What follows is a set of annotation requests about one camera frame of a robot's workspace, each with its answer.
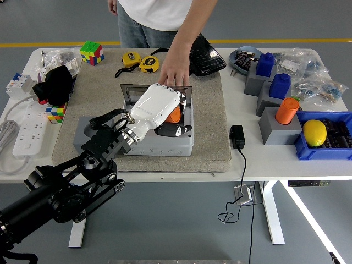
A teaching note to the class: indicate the black capacitors pile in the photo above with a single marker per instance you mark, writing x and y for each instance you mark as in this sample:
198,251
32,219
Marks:
336,134

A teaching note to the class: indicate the white blue circuit breaker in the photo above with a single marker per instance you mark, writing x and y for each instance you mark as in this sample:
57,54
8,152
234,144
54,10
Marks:
19,86

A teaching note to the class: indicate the clear bags small parts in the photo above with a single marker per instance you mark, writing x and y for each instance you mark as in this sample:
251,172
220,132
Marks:
59,56

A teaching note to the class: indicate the grey block holder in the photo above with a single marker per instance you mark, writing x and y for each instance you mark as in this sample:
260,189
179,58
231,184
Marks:
277,133
254,82
268,103

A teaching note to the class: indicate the blue bottle-shaped block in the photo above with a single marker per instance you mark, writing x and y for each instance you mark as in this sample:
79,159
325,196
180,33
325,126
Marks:
265,66
280,88

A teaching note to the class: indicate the person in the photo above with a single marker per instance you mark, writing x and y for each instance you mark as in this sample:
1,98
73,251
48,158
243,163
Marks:
154,13

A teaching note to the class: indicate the black power adapter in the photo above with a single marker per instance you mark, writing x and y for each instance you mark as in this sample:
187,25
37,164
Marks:
237,137

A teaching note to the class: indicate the small colourful puzzle cube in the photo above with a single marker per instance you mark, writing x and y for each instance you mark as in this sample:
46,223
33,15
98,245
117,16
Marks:
56,114

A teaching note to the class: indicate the person's right hand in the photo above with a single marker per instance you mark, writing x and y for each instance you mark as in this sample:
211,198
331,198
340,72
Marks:
112,6

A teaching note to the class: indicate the white table leg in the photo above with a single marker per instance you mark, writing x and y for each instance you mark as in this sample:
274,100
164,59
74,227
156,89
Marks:
77,236
272,214

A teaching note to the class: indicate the blue plastic bin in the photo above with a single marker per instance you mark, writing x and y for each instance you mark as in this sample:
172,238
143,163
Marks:
321,154

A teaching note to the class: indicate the yellow lemon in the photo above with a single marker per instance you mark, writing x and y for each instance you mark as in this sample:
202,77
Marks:
314,133

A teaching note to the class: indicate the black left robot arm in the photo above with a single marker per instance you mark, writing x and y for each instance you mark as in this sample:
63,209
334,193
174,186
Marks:
101,143

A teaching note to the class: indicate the black table control panel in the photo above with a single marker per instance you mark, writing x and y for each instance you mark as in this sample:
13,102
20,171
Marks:
309,183

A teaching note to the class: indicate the thin metal pen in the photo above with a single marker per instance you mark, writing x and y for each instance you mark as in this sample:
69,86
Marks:
43,57

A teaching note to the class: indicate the black capacitor pack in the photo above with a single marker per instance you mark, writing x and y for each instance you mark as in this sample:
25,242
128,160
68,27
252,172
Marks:
242,59

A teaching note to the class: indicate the yellow tape measure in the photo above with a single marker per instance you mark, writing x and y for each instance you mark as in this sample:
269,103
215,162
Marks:
130,59
149,63

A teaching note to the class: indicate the smoked transparent box lid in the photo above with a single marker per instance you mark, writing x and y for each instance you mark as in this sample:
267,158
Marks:
133,94

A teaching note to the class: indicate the blue-grey dish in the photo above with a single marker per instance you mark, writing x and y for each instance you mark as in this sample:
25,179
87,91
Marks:
233,59

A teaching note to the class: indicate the clear bag of resistors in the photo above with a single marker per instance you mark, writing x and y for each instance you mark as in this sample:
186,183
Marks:
327,90

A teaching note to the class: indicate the grey block with round hole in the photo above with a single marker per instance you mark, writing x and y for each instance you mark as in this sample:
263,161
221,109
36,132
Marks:
82,134

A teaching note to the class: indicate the small green object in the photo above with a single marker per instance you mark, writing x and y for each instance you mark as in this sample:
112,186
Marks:
296,98

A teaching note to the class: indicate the clear bag white parts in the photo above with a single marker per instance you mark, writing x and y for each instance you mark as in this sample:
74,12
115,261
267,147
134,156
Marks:
288,65

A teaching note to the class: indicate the grey plastic junction box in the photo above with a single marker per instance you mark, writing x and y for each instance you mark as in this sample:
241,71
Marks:
165,148

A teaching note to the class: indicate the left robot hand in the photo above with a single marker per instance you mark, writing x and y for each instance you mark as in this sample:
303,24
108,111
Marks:
156,104

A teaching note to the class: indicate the person's left forearm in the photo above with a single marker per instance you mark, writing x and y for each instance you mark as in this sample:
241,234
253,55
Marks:
192,27

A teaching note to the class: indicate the black cloth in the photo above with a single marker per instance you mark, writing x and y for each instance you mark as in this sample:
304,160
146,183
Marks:
55,82

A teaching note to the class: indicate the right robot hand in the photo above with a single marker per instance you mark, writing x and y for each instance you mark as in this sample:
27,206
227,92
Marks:
334,258

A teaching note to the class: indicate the large colourful puzzle cube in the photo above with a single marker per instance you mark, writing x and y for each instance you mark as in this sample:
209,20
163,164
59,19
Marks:
92,53

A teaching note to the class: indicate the clear bag blue parts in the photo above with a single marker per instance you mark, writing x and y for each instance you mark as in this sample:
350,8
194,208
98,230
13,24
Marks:
313,66

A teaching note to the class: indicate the orange cylinder battery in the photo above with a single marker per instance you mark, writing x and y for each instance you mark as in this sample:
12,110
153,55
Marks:
286,112
173,116

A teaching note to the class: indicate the person's left hand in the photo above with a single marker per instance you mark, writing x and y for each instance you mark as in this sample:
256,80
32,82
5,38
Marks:
177,68

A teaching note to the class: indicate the white power strip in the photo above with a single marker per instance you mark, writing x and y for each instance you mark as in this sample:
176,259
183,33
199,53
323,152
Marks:
27,129

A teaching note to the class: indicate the grey-brown mat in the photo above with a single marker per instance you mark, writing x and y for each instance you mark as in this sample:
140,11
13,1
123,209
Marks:
206,110

